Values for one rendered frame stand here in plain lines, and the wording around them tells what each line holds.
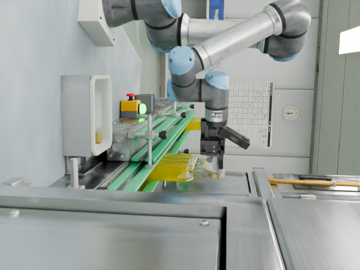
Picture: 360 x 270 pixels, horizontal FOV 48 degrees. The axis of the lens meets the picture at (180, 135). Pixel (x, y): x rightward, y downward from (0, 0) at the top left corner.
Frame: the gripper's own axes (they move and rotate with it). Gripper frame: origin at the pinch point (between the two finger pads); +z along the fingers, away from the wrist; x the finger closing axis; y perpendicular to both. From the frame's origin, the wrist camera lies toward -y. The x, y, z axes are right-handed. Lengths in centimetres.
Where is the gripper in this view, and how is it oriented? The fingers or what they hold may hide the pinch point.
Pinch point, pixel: (221, 173)
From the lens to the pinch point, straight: 140.6
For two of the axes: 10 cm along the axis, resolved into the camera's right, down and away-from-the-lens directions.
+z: 0.2, 9.1, 4.1
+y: -9.9, -0.3, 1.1
